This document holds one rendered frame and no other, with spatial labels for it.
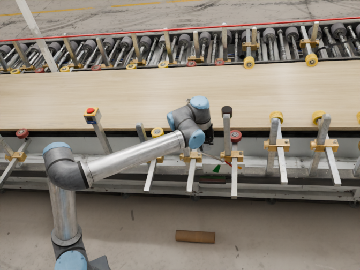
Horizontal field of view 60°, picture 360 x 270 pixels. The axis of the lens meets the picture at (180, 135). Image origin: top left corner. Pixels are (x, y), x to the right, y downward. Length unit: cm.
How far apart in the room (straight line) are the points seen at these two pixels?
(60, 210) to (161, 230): 123
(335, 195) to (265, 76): 104
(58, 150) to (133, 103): 105
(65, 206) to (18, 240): 158
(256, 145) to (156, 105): 76
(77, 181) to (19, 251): 183
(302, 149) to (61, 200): 150
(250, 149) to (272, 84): 50
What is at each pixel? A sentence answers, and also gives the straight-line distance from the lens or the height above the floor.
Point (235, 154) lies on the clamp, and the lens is 188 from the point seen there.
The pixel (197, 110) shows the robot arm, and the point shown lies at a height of 133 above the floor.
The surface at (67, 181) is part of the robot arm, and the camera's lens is 128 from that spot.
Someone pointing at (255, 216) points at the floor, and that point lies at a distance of 265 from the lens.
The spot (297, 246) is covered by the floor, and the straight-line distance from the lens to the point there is 257.
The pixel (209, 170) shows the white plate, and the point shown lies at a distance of 198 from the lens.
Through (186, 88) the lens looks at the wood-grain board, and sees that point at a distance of 234.
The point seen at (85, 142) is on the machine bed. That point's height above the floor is 75.
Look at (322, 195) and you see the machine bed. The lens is 264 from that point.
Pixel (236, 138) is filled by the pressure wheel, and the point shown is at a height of 91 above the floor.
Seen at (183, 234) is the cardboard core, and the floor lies 8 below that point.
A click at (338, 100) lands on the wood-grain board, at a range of 226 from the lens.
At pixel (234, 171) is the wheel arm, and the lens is 181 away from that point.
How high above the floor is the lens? 229
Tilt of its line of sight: 45 degrees down
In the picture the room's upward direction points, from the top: 11 degrees counter-clockwise
